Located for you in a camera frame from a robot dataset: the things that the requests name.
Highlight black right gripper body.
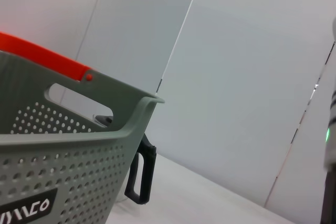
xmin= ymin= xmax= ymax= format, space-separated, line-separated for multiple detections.
xmin=320 ymin=163 xmax=336 ymax=224

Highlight grey perforated storage basket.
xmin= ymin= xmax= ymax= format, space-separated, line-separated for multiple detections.
xmin=0 ymin=50 xmax=165 ymax=224

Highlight glass teapot with black handle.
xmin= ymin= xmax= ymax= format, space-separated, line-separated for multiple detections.
xmin=93 ymin=113 xmax=158 ymax=206

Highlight orange basket carry handle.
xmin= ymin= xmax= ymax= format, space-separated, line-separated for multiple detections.
xmin=0 ymin=31 xmax=98 ymax=82

